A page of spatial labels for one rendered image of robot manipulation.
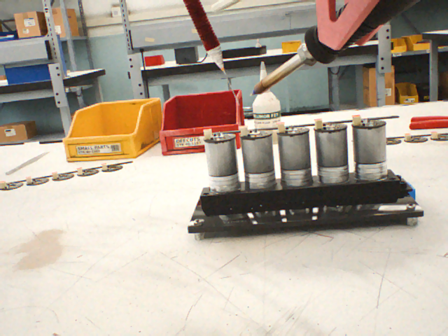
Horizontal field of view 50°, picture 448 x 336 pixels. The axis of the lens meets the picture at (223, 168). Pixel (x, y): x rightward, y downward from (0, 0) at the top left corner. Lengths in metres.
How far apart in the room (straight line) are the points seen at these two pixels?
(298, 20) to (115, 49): 2.66
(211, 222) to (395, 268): 0.13
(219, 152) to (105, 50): 4.60
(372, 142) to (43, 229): 0.27
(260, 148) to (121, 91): 4.59
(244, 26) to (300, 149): 2.24
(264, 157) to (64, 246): 0.16
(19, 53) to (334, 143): 2.62
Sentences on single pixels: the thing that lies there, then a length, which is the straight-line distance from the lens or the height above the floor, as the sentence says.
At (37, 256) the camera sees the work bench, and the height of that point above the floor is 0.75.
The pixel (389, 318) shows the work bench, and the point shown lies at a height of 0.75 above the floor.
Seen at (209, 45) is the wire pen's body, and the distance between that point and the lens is 0.34.
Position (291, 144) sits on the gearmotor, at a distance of 0.36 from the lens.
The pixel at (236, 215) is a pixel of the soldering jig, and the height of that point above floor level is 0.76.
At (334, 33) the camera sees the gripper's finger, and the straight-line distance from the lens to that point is 0.28.
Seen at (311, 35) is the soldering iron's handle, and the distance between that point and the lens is 0.30.
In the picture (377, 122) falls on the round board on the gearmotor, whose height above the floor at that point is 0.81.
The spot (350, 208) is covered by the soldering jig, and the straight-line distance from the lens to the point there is 0.35.
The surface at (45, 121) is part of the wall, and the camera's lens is 5.26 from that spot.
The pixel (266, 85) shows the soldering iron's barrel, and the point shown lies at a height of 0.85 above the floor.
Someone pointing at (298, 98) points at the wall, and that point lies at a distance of 4.76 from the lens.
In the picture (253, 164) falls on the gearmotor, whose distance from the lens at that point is 0.37.
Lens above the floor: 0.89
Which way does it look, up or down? 15 degrees down
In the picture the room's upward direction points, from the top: 7 degrees counter-clockwise
